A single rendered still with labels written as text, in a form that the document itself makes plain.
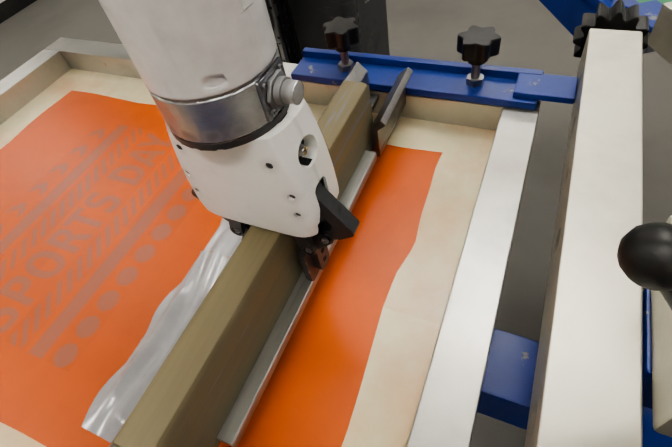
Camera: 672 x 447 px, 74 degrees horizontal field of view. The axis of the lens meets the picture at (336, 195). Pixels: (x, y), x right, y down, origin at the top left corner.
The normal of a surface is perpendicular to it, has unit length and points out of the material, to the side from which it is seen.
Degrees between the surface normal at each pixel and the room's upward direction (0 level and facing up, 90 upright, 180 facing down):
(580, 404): 0
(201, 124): 90
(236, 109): 90
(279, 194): 90
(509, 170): 0
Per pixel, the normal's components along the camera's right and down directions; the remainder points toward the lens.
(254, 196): -0.32, 0.76
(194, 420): 0.91, 0.20
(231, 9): 0.74, 0.43
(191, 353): -0.15, -0.66
